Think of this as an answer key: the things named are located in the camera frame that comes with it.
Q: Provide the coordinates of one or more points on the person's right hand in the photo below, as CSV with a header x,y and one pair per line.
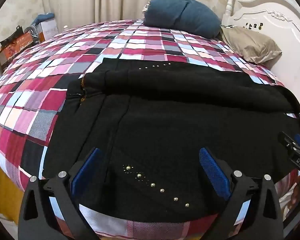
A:
x,y
298,196

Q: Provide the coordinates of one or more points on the blue pillow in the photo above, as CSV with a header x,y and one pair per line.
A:
x,y
180,15

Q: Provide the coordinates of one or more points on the black pants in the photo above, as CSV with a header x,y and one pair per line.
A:
x,y
165,117

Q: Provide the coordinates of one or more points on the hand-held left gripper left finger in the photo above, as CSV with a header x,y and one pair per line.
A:
x,y
86,171

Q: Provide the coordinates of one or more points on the white carved headboard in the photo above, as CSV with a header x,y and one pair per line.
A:
x,y
285,17

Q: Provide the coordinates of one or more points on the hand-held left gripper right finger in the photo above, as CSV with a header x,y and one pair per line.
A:
x,y
215,175

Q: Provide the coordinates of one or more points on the checkered bedspread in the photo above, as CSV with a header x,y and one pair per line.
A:
x,y
40,92

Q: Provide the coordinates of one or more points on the white cardboard box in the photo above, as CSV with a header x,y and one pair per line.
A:
x,y
47,30

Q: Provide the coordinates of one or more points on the yellow wooden bed frame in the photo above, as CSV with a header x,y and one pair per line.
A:
x,y
7,190

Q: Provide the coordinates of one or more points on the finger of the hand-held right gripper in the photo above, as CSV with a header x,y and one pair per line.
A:
x,y
293,143
298,110

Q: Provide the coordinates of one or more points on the blue cloth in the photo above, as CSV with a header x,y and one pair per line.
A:
x,y
43,18

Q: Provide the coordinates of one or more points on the beige pillow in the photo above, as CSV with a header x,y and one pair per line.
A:
x,y
252,45

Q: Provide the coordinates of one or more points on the beige curtain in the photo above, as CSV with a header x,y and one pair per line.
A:
x,y
115,0

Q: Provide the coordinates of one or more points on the orange box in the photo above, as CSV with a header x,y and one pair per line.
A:
x,y
16,46

